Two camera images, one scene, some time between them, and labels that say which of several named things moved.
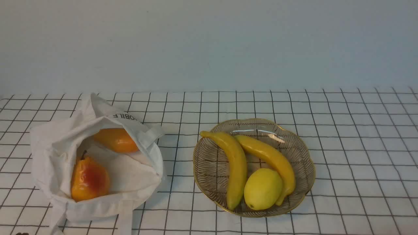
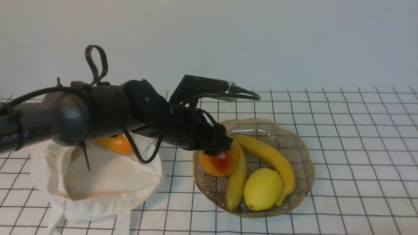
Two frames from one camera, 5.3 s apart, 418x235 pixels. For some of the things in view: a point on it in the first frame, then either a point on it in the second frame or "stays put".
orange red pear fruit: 89,180 → 223,164
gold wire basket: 210,169 stays put
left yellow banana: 238,177 stays put
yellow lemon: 263,189 stays put
